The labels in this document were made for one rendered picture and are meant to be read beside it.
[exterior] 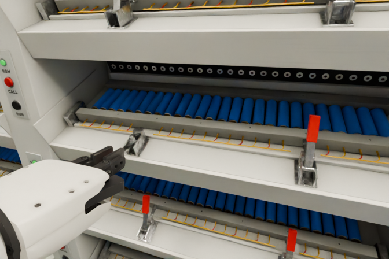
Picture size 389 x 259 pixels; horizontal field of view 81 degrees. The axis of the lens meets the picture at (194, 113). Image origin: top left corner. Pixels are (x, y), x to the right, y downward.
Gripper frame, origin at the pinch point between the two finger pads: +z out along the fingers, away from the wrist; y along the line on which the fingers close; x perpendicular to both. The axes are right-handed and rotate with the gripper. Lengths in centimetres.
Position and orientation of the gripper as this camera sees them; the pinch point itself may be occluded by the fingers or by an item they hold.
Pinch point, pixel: (108, 161)
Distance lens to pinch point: 35.3
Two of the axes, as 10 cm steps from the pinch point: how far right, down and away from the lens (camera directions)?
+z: 3.1, -2.0, 9.3
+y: 9.5, 1.0, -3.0
